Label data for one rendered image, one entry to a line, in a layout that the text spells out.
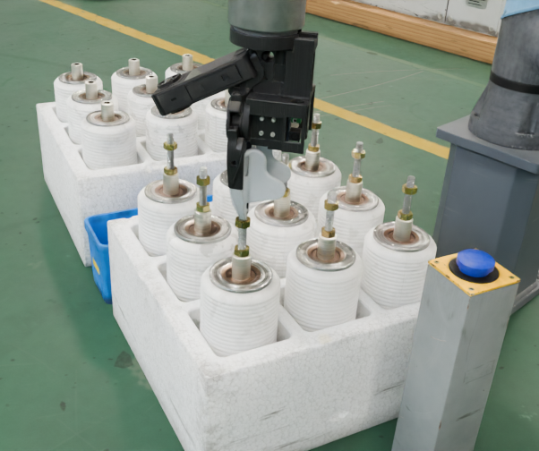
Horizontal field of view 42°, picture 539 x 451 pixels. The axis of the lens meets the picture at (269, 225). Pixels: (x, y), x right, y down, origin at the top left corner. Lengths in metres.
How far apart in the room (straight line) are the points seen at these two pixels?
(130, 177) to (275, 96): 0.59
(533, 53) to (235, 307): 0.59
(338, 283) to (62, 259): 0.65
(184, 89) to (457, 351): 0.40
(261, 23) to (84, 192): 0.65
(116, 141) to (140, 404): 0.47
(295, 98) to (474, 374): 0.37
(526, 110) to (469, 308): 0.48
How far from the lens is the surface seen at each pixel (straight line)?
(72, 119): 1.39
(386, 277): 0.94
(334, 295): 0.87
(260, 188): 0.76
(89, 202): 1.27
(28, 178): 1.68
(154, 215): 1.00
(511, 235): 1.22
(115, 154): 1.28
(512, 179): 1.17
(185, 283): 0.93
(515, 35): 1.15
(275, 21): 0.68
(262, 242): 0.96
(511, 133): 1.17
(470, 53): 2.83
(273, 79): 0.72
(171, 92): 0.73
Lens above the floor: 0.72
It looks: 29 degrees down
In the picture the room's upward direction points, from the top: 4 degrees clockwise
